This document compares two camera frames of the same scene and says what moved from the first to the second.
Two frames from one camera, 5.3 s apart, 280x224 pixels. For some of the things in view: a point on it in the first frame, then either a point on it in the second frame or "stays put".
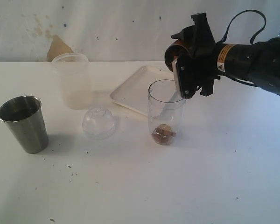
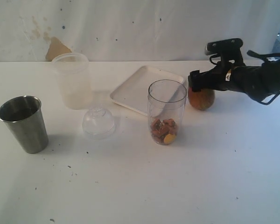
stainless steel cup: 24,117 stays put
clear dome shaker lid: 98,123 stays put
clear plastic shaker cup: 166,108 stays put
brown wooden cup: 173,49 to 202,100
